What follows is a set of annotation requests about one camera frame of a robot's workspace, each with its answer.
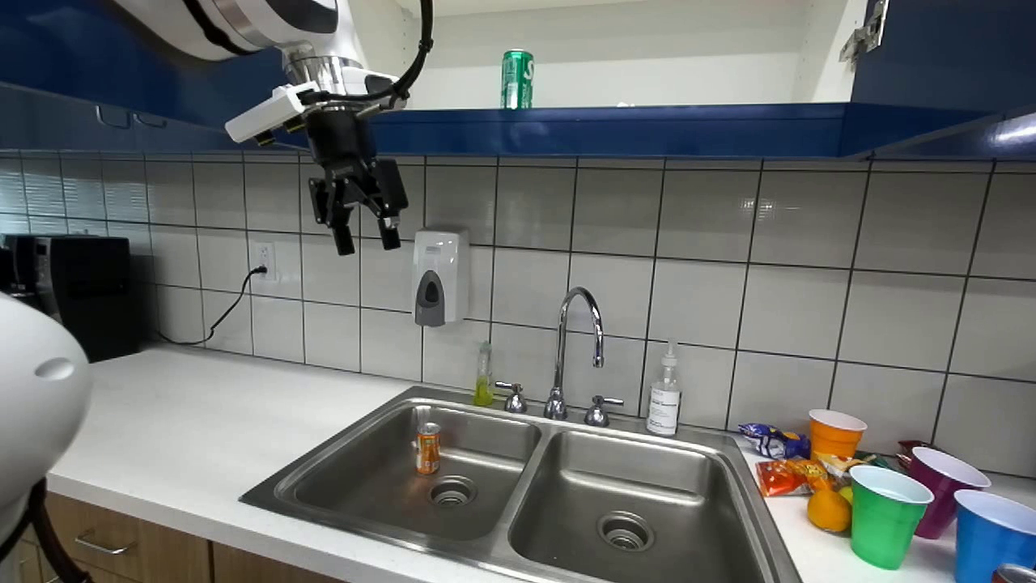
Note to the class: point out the blue chip bag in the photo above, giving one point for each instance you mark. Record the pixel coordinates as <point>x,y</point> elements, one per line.
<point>770,438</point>

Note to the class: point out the green soda can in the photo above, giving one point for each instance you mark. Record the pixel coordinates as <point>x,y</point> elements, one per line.
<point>517,81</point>

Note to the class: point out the open white interior cabinet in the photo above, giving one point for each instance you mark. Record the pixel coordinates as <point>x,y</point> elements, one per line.
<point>649,67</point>

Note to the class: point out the green plastic cup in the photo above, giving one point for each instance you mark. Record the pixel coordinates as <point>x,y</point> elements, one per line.
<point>884,523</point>

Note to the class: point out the clear pump bottle white label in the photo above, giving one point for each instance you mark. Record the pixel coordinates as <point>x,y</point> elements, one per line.
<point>665,409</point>

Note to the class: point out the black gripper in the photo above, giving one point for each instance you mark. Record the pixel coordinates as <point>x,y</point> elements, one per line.
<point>351,173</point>

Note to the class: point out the orange soda can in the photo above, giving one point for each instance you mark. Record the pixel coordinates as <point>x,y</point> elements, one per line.
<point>428,448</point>

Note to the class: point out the blue plastic cup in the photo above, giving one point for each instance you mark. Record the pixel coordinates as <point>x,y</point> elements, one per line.
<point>993,536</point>

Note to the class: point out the orange snack bag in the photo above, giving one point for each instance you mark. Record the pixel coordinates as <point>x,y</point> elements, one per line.
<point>778,476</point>

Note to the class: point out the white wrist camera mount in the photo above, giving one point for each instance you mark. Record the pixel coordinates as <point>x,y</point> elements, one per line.
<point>270,114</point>

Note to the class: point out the yellow-green dish soap bottle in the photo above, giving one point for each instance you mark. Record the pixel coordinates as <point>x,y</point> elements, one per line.
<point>484,386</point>

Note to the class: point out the orange fruit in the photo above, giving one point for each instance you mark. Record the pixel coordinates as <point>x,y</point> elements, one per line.
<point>829,510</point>

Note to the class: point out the wooden base drawers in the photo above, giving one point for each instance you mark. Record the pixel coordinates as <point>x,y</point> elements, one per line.
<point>149,552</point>

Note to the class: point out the black countertop appliance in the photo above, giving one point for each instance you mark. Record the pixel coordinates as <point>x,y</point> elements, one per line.
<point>84,285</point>

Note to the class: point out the purple plastic cup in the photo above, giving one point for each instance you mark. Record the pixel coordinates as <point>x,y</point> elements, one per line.
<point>951,480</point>

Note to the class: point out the chrome gooseneck faucet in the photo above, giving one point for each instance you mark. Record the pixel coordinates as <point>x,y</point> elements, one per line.
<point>561,368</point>

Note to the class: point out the white wall soap dispenser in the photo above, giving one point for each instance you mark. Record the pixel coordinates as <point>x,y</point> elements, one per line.
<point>434,264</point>

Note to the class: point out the orange plastic cup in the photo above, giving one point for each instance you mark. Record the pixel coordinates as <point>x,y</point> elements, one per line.
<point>835,436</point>

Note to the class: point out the silver cabinet hinge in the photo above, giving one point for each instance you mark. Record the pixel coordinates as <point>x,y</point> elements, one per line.
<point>867,28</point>

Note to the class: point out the stainless steel double sink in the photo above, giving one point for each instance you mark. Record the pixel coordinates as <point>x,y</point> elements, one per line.
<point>659,488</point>

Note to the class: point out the white wall outlet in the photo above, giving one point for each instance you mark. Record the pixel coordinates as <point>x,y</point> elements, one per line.
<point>262,259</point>

